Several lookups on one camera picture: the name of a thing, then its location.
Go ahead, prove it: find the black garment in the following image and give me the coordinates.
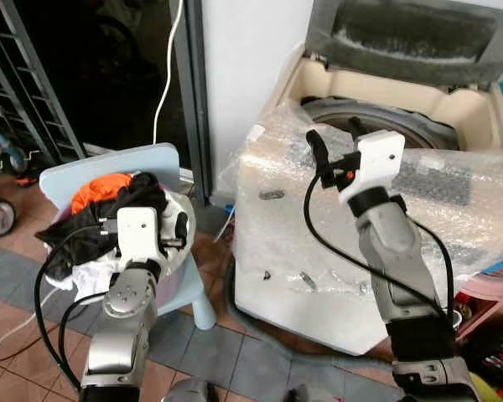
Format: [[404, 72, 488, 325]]
[[34, 171, 170, 283]]

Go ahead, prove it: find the beige top-load washing machine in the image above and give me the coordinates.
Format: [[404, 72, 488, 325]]
[[231, 0, 503, 358]]

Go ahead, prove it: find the grey washing machine lid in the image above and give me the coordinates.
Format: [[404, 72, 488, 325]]
[[305, 0, 503, 91]]

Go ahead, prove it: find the cream garment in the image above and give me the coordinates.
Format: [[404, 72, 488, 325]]
[[153, 187, 199, 271]]

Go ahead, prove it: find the dark washer drum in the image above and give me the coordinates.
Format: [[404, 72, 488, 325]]
[[300, 95, 460, 153]]

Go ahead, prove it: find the lavender plastic laundry basket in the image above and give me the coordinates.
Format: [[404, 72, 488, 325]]
[[145, 250, 195, 317]]

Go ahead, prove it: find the orange garment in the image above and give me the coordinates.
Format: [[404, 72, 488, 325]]
[[69, 171, 137, 215]]

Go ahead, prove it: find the white garment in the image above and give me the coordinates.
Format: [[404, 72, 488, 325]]
[[45, 250, 123, 295]]

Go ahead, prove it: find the light blue plastic chair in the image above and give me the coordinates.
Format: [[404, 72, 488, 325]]
[[38, 142, 220, 332]]

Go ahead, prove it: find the clear bubble wrap sheet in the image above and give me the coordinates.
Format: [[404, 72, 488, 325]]
[[216, 104, 503, 292]]

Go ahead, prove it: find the grey robot left leg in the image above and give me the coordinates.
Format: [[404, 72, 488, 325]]
[[159, 377, 220, 402]]

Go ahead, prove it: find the white cup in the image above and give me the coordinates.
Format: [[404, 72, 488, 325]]
[[448, 308, 469, 330]]

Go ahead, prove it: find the pink plastic basket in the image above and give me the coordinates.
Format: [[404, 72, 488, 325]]
[[451, 266, 503, 338]]

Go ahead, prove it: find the black metal grille gate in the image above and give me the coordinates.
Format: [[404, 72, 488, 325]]
[[0, 0, 91, 167]]

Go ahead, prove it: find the yellow plastic bin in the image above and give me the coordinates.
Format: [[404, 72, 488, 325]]
[[464, 372, 503, 402]]

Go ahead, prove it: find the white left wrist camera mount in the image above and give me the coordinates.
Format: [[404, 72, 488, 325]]
[[117, 206, 161, 261]]

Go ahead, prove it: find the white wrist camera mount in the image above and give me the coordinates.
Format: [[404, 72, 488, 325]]
[[339, 130, 407, 207], [117, 206, 161, 261]]

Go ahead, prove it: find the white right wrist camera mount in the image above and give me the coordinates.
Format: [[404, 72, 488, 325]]
[[339, 130, 407, 207]]

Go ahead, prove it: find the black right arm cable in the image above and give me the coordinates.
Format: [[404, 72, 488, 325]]
[[302, 170, 450, 322], [401, 216, 456, 317]]

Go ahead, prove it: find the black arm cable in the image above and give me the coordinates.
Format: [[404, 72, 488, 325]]
[[34, 223, 118, 374], [58, 291, 110, 391], [401, 216, 456, 317], [302, 170, 450, 322]]

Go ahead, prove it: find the dark grey door frame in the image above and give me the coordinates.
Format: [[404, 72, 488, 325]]
[[170, 0, 215, 208]]

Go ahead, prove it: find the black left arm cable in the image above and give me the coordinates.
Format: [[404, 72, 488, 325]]
[[34, 223, 118, 374], [58, 291, 110, 391]]

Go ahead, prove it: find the white hanging cable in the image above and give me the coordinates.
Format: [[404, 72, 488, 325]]
[[152, 0, 186, 148]]

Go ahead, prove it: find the thin white floor cable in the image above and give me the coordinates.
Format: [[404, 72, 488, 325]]
[[0, 308, 44, 363]]

